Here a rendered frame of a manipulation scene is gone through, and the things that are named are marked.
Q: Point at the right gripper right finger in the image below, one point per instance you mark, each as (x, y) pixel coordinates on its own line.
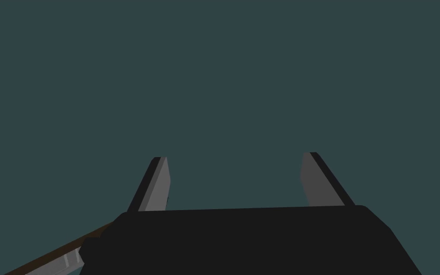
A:
(321, 183)

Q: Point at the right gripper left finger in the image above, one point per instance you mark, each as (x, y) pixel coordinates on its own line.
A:
(154, 187)

